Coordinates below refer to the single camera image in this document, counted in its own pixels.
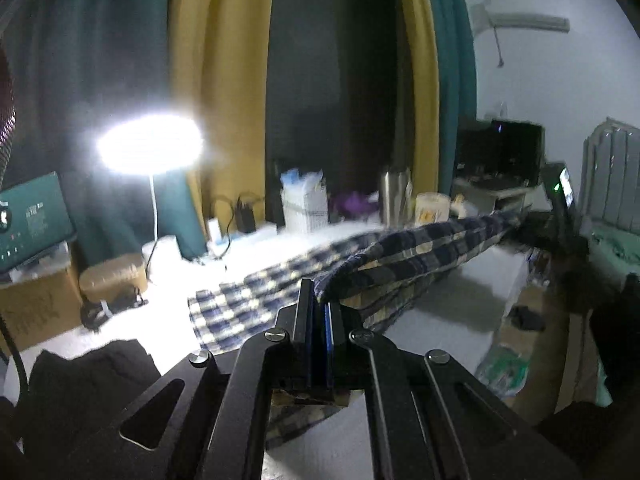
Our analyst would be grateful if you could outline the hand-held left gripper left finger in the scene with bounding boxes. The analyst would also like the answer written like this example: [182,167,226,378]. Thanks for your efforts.
[30,279,316,480]

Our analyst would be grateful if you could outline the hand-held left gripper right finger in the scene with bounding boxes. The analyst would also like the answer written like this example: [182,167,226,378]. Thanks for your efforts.
[320,299,586,480]

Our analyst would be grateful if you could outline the blue plaid pants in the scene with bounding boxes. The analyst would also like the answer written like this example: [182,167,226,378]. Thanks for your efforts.
[187,210,526,451]

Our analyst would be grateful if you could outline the green patterned cloth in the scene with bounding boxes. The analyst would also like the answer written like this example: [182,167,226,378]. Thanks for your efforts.
[587,225,640,281]

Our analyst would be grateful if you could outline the white radiator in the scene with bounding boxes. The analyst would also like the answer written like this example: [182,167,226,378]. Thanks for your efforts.
[580,116,640,233]

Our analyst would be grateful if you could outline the white computer desk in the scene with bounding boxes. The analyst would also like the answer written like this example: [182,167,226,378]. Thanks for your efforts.
[452,175,543,216]

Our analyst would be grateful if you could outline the black keyboard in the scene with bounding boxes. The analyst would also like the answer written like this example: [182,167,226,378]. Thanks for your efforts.
[467,172,526,188]

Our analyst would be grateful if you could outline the black computer case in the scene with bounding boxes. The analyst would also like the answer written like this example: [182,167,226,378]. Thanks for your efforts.
[491,120,546,181]

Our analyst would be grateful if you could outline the black slipper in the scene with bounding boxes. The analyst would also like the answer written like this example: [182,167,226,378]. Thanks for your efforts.
[507,305,547,332]

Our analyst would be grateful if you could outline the white power strip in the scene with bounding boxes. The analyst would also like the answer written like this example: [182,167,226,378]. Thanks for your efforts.
[207,222,278,258]

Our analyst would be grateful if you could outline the black computer monitor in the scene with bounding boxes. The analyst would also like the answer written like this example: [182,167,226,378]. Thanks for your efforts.
[456,127,496,173]

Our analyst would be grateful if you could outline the white lattice basket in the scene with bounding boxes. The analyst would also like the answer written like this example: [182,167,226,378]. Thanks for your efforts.
[280,185,331,233]

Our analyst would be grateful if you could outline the black charger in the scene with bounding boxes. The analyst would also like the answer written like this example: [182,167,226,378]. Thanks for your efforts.
[237,197,257,233]

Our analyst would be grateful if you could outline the purple cloth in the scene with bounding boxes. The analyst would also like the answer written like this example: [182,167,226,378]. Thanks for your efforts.
[332,191,376,216]

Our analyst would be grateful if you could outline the cream mug with yellow print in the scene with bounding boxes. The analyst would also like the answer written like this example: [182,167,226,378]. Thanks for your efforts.
[415,192,451,226]

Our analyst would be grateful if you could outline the white textured table cover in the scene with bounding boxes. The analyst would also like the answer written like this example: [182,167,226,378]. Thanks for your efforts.
[30,220,531,480]

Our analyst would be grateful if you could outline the blue tissue pack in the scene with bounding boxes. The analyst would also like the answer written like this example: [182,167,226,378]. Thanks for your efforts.
[280,169,326,193]

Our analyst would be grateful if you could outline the stainless steel tumbler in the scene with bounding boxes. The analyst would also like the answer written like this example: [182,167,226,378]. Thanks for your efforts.
[378,167,413,226]

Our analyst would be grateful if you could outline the green plastic bag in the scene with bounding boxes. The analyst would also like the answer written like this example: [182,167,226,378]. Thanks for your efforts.
[475,345,531,398]

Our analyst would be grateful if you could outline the teal curtain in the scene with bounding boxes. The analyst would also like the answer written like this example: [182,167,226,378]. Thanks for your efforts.
[422,0,478,196]
[0,0,201,271]

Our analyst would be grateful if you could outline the yellow curtain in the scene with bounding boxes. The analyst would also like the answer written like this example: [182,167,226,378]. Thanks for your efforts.
[167,0,276,261]
[392,0,441,196]

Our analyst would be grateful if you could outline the brown oval box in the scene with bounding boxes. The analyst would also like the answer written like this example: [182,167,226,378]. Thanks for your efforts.
[79,254,149,306]

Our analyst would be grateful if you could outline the white air conditioner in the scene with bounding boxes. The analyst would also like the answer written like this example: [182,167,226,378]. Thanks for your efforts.
[470,2,571,36]

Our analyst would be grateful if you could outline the black cloth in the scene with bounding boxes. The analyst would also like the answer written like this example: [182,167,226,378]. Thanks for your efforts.
[20,340,163,461]

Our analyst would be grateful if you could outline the white desk lamp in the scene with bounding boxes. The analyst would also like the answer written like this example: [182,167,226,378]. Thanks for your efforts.
[95,112,206,283]

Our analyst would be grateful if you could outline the dark window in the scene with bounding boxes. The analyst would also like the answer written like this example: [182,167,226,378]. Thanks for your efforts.
[265,0,416,221]

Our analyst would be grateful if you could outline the cardboard box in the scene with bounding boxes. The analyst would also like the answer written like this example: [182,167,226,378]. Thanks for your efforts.
[0,255,83,351]

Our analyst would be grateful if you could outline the tablet with green screen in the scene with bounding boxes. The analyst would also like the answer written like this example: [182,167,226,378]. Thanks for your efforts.
[0,172,76,273]

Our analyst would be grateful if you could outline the black strap bundle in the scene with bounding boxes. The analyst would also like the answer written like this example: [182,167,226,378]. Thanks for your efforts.
[81,285,149,332]

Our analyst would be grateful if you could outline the thick black cable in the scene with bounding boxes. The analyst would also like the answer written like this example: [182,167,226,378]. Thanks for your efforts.
[0,305,30,406]

